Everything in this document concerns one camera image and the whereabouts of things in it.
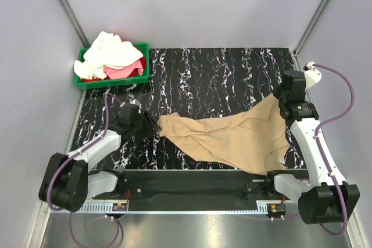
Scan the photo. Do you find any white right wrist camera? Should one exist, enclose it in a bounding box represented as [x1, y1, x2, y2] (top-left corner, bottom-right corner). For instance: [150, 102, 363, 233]
[303, 62, 322, 90]

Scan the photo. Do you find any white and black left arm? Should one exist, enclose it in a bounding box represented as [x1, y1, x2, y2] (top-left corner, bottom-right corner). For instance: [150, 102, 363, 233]
[38, 103, 161, 212]

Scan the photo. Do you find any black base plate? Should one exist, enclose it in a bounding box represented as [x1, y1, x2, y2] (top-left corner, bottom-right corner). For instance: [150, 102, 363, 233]
[92, 169, 299, 213]

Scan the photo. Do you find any beige t-shirt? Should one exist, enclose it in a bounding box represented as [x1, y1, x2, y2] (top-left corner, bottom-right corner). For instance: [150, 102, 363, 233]
[158, 95, 289, 175]

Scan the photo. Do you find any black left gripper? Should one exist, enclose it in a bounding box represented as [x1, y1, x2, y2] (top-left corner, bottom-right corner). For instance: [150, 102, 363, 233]
[131, 110, 162, 141]

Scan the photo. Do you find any white slotted cable duct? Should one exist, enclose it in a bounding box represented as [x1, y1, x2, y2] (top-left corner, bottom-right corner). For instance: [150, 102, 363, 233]
[77, 200, 283, 215]

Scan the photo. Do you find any left aluminium corner post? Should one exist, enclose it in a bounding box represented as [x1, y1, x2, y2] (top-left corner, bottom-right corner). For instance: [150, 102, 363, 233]
[58, 0, 90, 48]

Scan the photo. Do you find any right aluminium corner post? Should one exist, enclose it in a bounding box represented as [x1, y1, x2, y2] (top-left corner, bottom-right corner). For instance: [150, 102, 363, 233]
[293, 0, 331, 55]

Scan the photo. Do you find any aluminium corner post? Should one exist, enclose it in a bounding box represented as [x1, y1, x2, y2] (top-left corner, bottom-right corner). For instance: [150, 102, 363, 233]
[58, 0, 90, 48]
[293, 0, 331, 55]

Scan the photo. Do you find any white t-shirt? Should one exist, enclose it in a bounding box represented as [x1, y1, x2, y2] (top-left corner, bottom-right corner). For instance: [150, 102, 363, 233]
[73, 31, 143, 80]

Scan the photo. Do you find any green plastic bin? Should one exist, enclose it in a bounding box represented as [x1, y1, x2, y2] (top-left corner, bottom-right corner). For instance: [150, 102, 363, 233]
[74, 42, 151, 89]

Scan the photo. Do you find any pink t-shirt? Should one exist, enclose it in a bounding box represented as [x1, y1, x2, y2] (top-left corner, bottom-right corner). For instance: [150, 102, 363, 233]
[104, 60, 144, 80]

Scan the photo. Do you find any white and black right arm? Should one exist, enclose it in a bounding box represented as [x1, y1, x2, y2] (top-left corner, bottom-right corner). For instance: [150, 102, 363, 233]
[264, 69, 360, 226]

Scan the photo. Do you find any aluminium rail frame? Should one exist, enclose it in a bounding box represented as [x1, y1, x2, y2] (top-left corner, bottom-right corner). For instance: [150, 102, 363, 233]
[27, 178, 372, 248]

